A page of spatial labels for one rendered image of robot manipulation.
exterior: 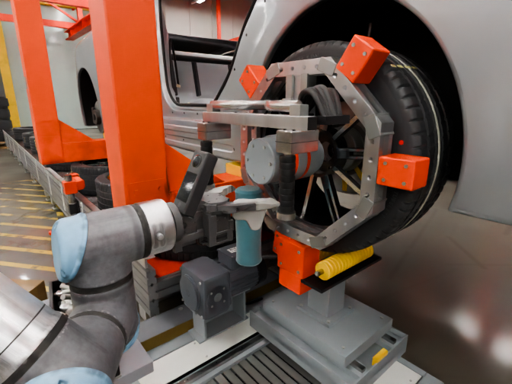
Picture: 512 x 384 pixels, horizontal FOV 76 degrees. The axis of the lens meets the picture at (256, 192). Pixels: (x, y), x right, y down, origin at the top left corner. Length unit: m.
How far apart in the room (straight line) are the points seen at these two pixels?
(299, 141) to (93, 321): 0.50
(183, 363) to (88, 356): 0.95
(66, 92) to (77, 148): 10.69
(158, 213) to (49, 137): 2.57
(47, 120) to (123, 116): 1.93
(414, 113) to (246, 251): 0.63
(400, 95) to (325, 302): 0.77
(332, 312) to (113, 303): 0.94
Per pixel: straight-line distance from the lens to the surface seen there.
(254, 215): 0.61
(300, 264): 1.07
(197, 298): 1.25
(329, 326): 1.29
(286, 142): 0.71
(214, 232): 0.60
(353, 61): 0.88
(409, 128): 0.89
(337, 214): 1.07
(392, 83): 0.92
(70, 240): 0.51
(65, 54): 13.87
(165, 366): 1.39
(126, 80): 1.17
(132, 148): 1.18
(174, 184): 1.28
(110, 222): 0.52
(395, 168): 0.82
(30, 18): 3.12
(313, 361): 1.27
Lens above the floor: 1.01
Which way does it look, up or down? 16 degrees down
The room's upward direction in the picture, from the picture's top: straight up
